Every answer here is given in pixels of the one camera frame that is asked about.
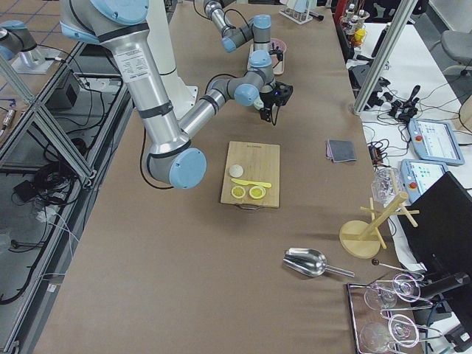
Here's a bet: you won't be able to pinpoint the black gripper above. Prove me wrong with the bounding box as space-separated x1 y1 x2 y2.
269 40 285 61
259 83 294 122

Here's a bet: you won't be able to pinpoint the single lemon slice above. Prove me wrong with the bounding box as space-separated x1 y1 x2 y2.
231 185 246 199

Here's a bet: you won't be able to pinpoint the far teach pendant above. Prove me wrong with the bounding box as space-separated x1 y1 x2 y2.
408 118 465 166

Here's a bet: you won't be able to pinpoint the wooden mug tree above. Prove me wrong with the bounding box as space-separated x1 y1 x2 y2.
339 192 420 259

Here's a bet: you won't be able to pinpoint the grey folded cloth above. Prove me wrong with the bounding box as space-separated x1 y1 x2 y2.
327 139 357 163

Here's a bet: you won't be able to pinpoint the mint green bowl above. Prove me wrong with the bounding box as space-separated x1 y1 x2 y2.
253 97 264 111

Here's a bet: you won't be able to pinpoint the metal ice scoop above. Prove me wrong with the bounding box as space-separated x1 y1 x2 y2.
282 248 355 278

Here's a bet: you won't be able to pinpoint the teach pendant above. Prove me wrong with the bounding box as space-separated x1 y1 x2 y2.
408 118 465 166
400 159 448 203

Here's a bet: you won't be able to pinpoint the wine glass rack tray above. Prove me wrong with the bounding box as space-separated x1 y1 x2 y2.
346 273 443 353

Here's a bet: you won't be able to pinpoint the near teach pendant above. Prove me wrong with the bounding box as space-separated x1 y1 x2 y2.
400 159 448 203

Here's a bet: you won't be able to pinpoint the bamboo cutting board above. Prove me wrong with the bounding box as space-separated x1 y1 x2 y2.
221 141 280 208

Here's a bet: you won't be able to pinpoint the stacked lemon slices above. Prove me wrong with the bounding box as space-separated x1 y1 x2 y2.
249 186 266 200

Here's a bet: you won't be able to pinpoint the pink bowl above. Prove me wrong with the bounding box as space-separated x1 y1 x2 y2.
271 38 287 52

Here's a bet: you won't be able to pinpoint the aluminium frame post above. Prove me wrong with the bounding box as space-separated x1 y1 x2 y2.
353 0 417 116

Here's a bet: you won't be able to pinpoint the purple cloth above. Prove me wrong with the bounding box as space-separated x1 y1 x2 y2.
326 141 333 160

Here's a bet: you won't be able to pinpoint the yellow plastic knife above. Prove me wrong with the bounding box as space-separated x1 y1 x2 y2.
231 178 272 188

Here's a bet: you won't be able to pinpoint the black monitor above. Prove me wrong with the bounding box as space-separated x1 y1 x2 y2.
398 172 471 274

